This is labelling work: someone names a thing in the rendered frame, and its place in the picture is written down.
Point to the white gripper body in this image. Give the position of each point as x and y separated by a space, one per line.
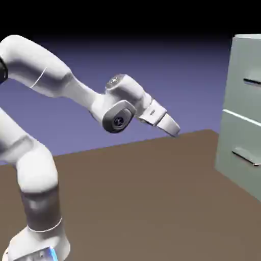
168 124

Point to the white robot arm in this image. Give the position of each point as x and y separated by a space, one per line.
51 75

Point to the grey-green painted cabinet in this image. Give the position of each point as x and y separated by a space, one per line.
226 130

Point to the grey-green drawer front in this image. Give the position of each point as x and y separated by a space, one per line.
242 91
230 142

